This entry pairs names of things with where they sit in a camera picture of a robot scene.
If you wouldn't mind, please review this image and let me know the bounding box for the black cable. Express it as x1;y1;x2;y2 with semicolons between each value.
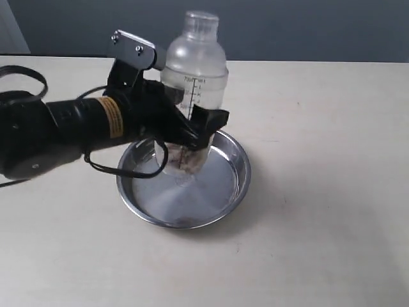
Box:
0;65;169;189

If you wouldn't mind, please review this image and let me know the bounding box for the round steel tray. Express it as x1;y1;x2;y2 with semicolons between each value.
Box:
116;131;252;230

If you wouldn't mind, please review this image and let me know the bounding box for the clear plastic shaker bottle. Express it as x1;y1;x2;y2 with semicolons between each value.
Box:
160;10;229;178

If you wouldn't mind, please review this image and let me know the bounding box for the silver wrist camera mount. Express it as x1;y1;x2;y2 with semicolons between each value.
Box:
109;29;166;71

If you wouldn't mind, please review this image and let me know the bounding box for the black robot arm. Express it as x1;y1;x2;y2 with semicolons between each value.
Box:
1;59;229;185

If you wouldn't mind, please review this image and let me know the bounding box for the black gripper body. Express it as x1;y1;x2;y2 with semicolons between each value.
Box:
104;59;195;148

